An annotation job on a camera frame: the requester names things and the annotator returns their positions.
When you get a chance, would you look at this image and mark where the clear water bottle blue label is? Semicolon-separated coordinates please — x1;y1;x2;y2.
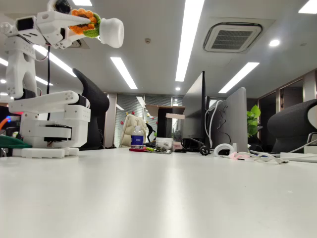
130;125;144;149

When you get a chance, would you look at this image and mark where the cream padded jacket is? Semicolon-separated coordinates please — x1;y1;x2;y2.
120;114;147;149

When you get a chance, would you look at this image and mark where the green plastic object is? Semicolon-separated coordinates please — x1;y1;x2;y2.
0;135;33;149

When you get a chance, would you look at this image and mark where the black computer monitor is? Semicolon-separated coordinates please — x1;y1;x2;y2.
182;71;207;146

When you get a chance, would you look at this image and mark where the open cardboard box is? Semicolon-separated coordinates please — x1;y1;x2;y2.
145;105;186;120

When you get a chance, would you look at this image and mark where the computer monitor back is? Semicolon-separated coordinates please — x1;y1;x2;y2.
210;86;249;153

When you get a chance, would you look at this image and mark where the green leafy plant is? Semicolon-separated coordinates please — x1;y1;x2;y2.
247;104;262;137

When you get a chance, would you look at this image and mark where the gripper mounted camera module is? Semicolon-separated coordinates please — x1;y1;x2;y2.
47;0;73;14

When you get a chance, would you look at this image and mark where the black camera cable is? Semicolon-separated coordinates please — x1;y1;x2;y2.
46;46;52;122

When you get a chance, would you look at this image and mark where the black power cable with plug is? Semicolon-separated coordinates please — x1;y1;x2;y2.
180;137;211;156

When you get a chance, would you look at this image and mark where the white looped cable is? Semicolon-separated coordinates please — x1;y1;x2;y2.
237;151;289;165

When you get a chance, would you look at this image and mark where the long white power strip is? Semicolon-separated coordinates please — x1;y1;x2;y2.
279;152;317;163

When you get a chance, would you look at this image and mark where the crochet sunflower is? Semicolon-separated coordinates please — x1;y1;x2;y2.
69;8;124;49

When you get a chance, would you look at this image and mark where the orange cable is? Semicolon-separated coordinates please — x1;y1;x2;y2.
0;115;13;130

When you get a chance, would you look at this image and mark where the clear plastic container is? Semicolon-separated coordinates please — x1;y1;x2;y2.
155;137;174;152

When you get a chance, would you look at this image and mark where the black mesh office chair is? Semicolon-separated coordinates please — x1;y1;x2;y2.
266;98;317;153
72;68;110;151

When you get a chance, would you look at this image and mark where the ceiling air conditioner vent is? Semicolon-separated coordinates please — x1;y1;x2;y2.
202;21;263;53
70;37;90;50

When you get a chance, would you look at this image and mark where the white hanging cable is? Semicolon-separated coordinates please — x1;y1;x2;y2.
205;100;223;149

